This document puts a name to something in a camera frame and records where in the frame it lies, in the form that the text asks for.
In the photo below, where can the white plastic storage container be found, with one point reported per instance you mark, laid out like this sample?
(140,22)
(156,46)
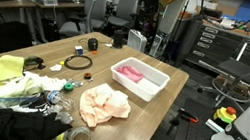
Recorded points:
(149,87)

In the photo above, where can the white cloth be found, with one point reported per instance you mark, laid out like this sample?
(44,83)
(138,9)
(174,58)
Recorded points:
(45,82)

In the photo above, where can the green black stapler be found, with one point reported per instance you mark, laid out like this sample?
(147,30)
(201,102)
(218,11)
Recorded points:
(33,61)

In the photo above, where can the green tape roll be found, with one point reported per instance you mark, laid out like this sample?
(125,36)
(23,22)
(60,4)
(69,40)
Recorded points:
(68,86)

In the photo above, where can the Rubik's cube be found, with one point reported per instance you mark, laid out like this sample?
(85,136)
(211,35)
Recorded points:
(79,50)

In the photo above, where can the yellow cloth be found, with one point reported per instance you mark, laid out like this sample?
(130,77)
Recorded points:
(5,68)

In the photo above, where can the white box fan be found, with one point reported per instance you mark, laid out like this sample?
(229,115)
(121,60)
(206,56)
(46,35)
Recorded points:
(136,40)

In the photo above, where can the wooden office desk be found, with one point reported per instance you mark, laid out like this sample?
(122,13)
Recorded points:
(3,5)
(64,4)

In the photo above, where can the white paper scrap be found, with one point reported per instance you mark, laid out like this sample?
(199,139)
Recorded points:
(55,67)

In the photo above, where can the black drawer cabinet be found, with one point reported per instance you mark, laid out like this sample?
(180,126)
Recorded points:
(223,45)

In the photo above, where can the black cloth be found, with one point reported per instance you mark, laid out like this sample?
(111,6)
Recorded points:
(28,129)

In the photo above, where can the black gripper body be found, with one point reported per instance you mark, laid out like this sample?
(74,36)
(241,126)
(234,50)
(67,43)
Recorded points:
(150,3)

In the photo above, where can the grey office chair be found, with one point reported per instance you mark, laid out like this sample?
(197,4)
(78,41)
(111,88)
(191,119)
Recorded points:
(123,9)
(94,11)

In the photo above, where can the white projector box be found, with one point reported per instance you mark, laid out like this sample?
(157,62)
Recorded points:
(47,1)

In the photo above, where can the pink t-shirt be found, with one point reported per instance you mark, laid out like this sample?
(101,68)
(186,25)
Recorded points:
(130,73)

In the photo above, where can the black office chair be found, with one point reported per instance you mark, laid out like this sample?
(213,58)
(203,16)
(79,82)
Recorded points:
(7,36)

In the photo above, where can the black stool chair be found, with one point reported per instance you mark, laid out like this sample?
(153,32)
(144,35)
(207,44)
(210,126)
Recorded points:
(239,69)

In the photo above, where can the small orange cap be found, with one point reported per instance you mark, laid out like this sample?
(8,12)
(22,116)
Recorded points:
(94,52)

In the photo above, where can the clear plastic bottle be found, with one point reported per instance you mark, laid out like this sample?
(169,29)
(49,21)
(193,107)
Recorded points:
(56,98)

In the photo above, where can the small white adapter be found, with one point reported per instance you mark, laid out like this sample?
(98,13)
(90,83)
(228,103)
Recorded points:
(108,44)

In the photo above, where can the peach t-shirt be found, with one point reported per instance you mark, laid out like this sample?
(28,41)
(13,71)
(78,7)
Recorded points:
(102,107)

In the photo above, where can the yellow red emergency stop button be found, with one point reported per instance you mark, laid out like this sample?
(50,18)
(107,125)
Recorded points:
(225,114)

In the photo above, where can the black orange clamp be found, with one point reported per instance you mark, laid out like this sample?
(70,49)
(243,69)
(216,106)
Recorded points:
(186,116)

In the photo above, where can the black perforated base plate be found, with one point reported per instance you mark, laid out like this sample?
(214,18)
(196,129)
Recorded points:
(190,136)

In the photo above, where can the small black orange wheel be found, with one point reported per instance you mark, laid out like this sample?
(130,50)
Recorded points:
(87,76)

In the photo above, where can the small yellow piece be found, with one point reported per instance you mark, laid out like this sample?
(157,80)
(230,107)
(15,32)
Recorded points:
(61,62)

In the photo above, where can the black cylindrical speaker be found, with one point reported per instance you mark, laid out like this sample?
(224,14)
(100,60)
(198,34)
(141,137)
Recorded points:
(118,38)

